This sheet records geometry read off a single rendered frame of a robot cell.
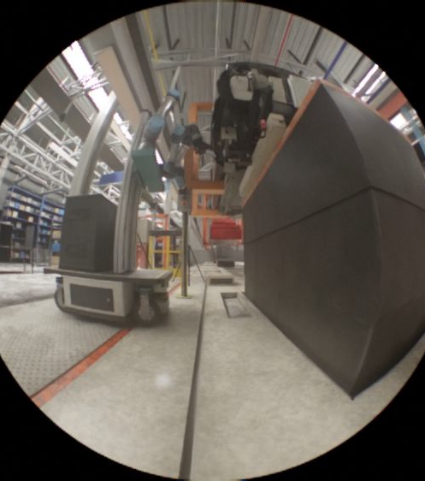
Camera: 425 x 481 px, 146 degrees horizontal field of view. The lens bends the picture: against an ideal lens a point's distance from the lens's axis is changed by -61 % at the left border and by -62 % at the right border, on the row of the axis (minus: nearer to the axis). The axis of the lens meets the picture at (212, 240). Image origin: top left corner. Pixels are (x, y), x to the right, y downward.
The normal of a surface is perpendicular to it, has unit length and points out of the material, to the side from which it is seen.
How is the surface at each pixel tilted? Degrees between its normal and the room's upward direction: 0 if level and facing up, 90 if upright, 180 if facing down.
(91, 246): 90
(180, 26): 180
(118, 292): 90
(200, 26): 180
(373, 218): 90
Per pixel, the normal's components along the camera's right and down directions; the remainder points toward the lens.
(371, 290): -1.00, 0.00
